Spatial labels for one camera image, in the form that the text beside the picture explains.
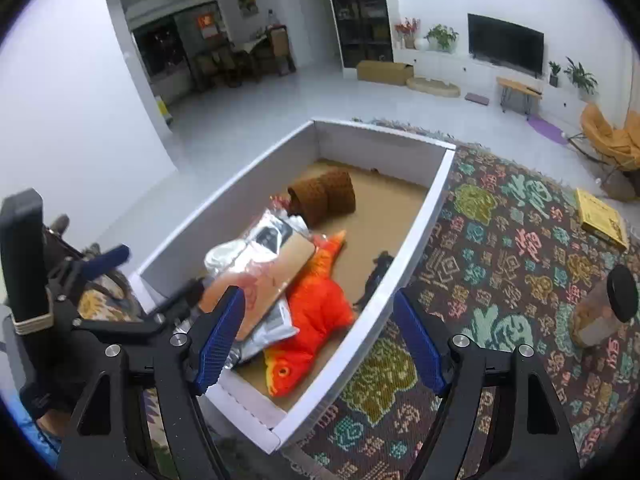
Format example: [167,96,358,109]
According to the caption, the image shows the brown cardboard carton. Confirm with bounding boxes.
[356,60,415,86]

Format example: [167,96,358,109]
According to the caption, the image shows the broad leaf potted plant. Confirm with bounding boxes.
[564,56,599,101]

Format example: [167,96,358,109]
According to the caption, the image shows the purple floor mat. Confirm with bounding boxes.
[527,114,571,145]

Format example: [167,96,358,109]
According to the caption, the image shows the silver foil packet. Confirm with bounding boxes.
[204,208,313,281]

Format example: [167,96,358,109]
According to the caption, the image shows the wooden dining chair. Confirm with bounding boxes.
[265,25,296,76]

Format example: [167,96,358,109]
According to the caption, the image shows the person's left forearm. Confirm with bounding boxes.
[27,405,76,456]

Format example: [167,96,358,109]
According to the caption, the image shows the black flat television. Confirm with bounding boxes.
[467,13,545,78]

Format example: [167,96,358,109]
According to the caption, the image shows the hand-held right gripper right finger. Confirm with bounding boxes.
[392,290,583,480]

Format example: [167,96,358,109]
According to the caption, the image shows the white barcode packet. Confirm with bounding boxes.
[220,297,301,371]

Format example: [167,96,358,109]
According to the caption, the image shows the yellow flat box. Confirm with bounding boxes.
[574,187,630,252]

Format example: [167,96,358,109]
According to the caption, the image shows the clear jar with black lid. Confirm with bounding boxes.
[570,264,640,348]

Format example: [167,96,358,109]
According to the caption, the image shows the orange lounge chair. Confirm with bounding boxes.
[567,103,640,201]

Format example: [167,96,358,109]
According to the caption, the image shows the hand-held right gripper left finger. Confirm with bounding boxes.
[59,285,247,480]

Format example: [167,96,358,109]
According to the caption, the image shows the black glass display cabinet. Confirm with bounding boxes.
[322,0,394,68]

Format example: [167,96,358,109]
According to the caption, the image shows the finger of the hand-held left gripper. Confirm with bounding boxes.
[65,244,131,281]
[75,277,206,341]

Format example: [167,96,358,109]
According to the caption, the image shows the brown and pink packet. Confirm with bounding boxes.
[197,237,317,343]

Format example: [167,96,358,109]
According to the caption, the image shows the orange fish plush toy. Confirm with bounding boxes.
[262,230,356,398]

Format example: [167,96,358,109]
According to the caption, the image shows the wooden low bench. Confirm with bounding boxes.
[496,76,543,114]

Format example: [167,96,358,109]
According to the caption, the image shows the brown knitted roll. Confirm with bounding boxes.
[286,170,357,228]

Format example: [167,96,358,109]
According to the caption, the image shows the black knitted roll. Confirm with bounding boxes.
[352,251,396,311]

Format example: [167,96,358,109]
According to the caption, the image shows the bushy green potted plant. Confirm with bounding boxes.
[425,24,459,53]

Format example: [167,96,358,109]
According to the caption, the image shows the white television console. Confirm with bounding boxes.
[415,45,591,126]

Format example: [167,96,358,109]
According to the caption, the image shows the red flowers in vase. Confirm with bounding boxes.
[395,17,422,50]

